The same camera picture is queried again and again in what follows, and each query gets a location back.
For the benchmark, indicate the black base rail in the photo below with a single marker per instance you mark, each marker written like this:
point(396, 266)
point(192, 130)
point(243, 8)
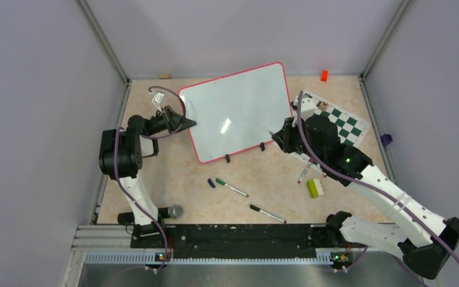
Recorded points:
point(242, 241)

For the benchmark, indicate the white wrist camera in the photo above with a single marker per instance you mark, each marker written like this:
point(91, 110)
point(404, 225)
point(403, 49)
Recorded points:
point(158, 98)
point(308, 107)

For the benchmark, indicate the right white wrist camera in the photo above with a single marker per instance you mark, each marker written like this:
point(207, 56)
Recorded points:
point(308, 107)

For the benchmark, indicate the pink purple marker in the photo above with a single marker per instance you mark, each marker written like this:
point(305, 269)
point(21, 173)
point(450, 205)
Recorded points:
point(304, 172)

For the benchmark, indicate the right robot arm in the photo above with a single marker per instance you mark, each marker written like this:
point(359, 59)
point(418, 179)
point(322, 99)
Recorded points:
point(417, 237)

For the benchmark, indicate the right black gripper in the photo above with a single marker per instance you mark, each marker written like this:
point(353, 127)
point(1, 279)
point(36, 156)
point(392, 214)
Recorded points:
point(285, 136)

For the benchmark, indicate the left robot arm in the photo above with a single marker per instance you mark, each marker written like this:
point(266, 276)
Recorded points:
point(121, 158)

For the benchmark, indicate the blue marker cap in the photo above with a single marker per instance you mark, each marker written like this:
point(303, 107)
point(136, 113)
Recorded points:
point(210, 182)

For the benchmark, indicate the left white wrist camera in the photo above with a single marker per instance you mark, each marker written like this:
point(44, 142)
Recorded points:
point(158, 98)

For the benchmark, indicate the small cork piece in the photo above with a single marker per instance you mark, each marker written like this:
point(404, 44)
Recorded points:
point(164, 76)

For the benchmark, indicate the black capped marker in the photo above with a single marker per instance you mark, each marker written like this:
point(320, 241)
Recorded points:
point(258, 209)

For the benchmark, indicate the green white toy brick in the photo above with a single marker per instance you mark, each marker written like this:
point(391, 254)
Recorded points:
point(315, 188)

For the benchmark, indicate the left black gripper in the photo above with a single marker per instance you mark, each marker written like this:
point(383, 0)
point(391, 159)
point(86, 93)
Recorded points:
point(171, 119)

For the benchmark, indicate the black grey microphone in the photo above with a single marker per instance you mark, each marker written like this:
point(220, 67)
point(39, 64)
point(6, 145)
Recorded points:
point(174, 211)

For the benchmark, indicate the white board with pink frame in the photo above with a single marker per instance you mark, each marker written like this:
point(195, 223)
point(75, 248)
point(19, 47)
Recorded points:
point(232, 111)

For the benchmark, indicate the wooden cube chess piece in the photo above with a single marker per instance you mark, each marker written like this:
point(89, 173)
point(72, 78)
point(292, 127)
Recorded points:
point(323, 106)

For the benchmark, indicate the green white chessboard mat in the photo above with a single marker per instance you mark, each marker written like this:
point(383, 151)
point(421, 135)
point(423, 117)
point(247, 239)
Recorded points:
point(351, 129)

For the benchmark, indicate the green capped marker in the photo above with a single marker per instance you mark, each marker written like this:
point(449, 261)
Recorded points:
point(221, 182)

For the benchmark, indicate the orange toy block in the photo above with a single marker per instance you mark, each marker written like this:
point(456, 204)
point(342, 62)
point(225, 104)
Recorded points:
point(324, 75)

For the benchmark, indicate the purple toy block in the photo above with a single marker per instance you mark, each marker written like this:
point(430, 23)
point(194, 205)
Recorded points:
point(386, 139)

